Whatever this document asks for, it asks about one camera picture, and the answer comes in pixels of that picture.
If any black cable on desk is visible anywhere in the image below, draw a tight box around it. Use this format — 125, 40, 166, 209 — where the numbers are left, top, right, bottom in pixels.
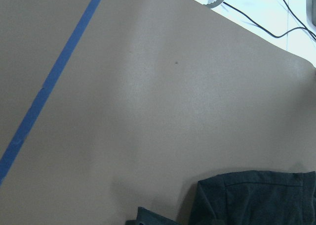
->
204, 0, 316, 42

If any black graphic t-shirt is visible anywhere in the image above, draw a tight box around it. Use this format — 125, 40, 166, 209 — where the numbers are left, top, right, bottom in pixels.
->
125, 170, 316, 225

